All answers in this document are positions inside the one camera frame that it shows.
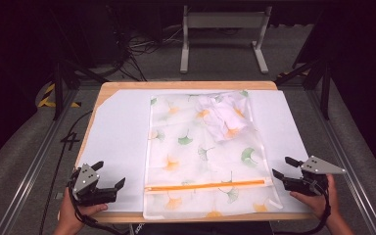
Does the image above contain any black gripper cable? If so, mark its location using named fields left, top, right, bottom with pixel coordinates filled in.
left=273, top=180, right=333, bottom=235
left=66, top=180, right=130, bottom=235

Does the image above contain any leaf print mesh laundry bag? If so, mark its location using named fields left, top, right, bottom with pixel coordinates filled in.
left=142, top=90, right=284, bottom=220

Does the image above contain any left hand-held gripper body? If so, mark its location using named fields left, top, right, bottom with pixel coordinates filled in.
left=68, top=163, right=118, bottom=208

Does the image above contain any yellow black hazard tape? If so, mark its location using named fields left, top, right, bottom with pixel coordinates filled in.
left=37, top=82, right=82, bottom=109

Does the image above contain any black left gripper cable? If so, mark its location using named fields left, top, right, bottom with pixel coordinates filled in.
left=66, top=180, right=130, bottom=235

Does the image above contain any person's right hand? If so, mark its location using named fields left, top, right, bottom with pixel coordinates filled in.
left=289, top=173, right=341, bottom=221

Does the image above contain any person's left hand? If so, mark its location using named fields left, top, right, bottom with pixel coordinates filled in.
left=57, top=187, right=110, bottom=229

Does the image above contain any crumpled white cloth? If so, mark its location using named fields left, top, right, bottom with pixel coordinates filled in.
left=195, top=92, right=255, bottom=144

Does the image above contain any thin black floor cable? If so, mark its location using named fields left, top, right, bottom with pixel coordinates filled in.
left=38, top=110, right=94, bottom=235

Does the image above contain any aluminium rail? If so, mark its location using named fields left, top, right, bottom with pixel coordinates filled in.
left=0, top=87, right=81, bottom=235
left=305, top=88, right=376, bottom=235

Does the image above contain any bundle of black floor cables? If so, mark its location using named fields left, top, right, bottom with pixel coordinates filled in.
left=106, top=27, right=184, bottom=82

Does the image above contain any white metal stand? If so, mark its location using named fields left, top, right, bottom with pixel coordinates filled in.
left=179, top=4, right=273, bottom=75

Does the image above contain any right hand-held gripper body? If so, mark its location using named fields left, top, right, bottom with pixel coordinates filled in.
left=282, top=155, right=348, bottom=198

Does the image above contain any black metal stand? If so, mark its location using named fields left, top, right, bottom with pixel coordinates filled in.
left=274, top=53, right=333, bottom=121
left=49, top=58, right=110, bottom=121

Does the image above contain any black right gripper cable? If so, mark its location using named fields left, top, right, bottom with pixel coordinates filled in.
left=273, top=180, right=333, bottom=235

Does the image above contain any white paper sheet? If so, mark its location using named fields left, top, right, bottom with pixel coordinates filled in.
left=76, top=88, right=311, bottom=213

